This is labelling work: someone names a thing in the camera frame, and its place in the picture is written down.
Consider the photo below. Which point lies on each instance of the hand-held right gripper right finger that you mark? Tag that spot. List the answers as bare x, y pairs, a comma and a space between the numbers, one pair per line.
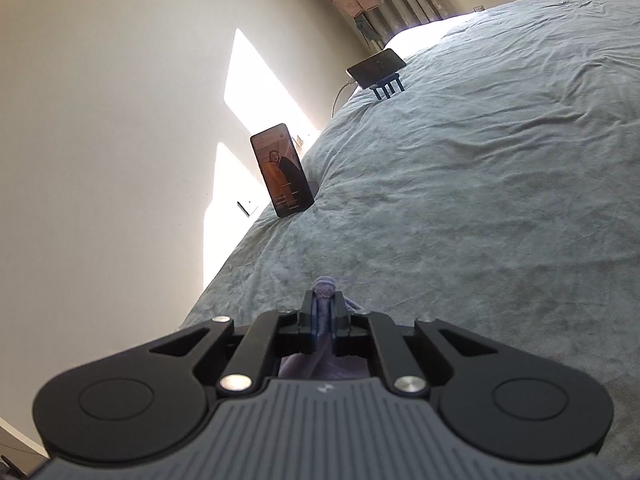
337, 327

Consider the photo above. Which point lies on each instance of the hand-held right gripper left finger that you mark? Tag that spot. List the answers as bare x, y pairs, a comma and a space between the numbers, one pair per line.
307, 327

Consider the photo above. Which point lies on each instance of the purple knit garment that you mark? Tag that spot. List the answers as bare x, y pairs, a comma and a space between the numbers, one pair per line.
324, 290

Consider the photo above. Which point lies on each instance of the upright black smartphone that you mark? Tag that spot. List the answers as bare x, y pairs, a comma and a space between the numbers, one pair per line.
282, 170

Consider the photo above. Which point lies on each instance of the white charger plug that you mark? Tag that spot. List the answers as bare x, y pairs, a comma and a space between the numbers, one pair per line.
301, 139

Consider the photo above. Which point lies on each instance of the bed with grey sheet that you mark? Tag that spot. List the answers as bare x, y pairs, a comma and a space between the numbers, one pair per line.
475, 185

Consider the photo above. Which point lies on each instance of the blue phone stand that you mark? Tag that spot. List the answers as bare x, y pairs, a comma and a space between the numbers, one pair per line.
385, 89

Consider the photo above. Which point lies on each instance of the sideways black smartphone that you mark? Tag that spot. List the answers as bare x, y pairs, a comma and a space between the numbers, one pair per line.
377, 65

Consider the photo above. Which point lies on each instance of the grey hanging cloth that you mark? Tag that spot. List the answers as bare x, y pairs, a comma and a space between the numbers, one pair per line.
367, 30

